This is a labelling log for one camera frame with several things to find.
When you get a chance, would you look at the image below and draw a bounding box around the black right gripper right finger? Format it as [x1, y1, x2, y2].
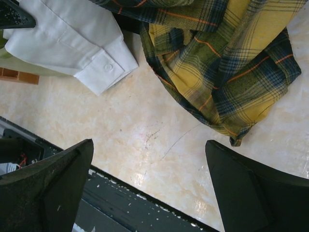
[205, 140, 309, 232]

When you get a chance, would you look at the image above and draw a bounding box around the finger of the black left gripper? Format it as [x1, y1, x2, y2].
[0, 0, 36, 29]

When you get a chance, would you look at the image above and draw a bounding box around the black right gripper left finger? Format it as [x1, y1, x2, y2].
[0, 139, 94, 232]

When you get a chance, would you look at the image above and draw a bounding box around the white collared shirt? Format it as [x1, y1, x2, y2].
[4, 0, 138, 95]

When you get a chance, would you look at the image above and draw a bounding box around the yellow plaid shirt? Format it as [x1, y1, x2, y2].
[96, 0, 306, 146]

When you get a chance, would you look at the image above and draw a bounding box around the green plastic basket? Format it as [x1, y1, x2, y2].
[0, 29, 69, 77]

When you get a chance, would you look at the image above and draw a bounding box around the orange compartment tray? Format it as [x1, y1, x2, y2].
[0, 68, 40, 85]

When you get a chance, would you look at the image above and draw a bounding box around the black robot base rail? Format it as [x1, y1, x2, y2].
[0, 118, 212, 232]

